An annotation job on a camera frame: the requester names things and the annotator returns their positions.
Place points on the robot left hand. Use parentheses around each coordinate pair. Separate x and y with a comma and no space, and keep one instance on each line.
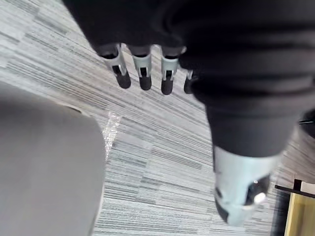
(221,61)

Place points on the black frame wooden table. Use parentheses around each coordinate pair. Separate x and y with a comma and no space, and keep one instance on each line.
(299,209)

